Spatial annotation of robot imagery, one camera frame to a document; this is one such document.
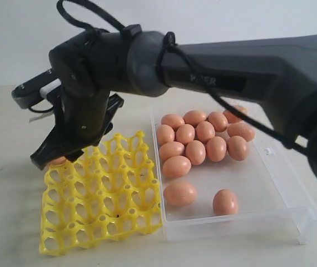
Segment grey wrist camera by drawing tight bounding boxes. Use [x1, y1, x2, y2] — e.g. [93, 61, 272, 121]
[11, 68, 61, 109]

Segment black cable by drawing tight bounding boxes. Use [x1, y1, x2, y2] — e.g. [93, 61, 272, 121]
[26, 0, 309, 152]

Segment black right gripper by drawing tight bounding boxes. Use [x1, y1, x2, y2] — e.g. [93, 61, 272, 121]
[30, 90, 124, 170]

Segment clear plastic storage box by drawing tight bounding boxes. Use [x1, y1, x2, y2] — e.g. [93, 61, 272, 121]
[150, 104, 317, 246]

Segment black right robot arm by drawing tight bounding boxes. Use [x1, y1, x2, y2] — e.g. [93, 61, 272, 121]
[31, 29, 317, 178]

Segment yellow plastic egg tray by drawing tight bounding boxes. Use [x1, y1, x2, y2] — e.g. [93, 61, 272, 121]
[39, 131, 162, 256]

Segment brown egg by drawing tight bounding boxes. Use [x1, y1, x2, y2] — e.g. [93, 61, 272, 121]
[206, 136, 227, 162]
[227, 122, 255, 142]
[156, 125, 175, 145]
[161, 113, 185, 131]
[196, 121, 215, 144]
[158, 141, 185, 161]
[183, 110, 207, 127]
[163, 181, 197, 207]
[162, 155, 191, 179]
[176, 124, 195, 145]
[185, 140, 206, 165]
[207, 111, 229, 132]
[227, 136, 249, 161]
[48, 156, 66, 166]
[212, 189, 239, 216]
[223, 105, 248, 124]

